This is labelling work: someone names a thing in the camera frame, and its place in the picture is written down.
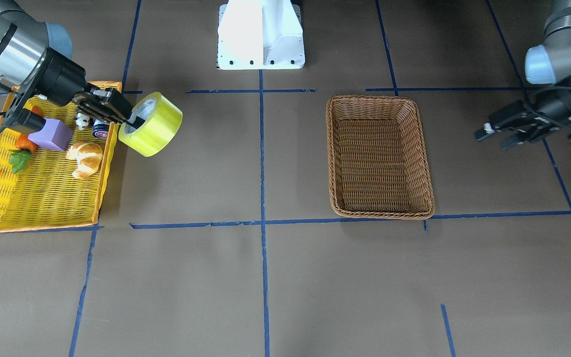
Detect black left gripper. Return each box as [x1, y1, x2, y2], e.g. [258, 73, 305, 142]
[474, 89, 571, 149]

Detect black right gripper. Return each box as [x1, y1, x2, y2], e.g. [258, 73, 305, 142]
[33, 48, 143, 124]

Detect yellow tape roll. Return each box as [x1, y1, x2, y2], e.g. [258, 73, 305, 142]
[118, 91, 183, 157]

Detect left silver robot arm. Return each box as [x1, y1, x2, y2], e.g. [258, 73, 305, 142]
[474, 0, 571, 150]

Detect yellow plastic basket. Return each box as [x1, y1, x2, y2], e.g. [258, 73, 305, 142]
[0, 81, 122, 235]

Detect brown wicker basket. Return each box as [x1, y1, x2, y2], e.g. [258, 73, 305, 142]
[326, 95, 435, 221]

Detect small blue can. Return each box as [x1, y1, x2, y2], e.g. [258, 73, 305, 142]
[92, 119, 111, 140]

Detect panda figurine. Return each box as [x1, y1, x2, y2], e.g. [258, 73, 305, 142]
[75, 113, 91, 130]

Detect toy croissant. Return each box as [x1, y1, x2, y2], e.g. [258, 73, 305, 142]
[66, 141, 104, 179]

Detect purple foam block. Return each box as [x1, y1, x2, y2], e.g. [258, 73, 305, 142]
[28, 118, 73, 151]

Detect white pedestal column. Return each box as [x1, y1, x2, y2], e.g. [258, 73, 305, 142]
[216, 0, 306, 70]

